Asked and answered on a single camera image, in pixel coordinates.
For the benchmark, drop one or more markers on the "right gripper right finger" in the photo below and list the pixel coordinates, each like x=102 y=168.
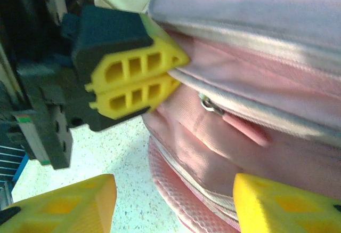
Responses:
x=279 y=209

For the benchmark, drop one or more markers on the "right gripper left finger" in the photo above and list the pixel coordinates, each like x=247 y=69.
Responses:
x=66 y=209

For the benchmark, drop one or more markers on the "pink student backpack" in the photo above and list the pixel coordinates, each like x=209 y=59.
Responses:
x=253 y=57

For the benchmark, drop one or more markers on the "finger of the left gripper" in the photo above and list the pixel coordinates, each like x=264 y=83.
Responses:
x=128 y=110
x=117 y=35

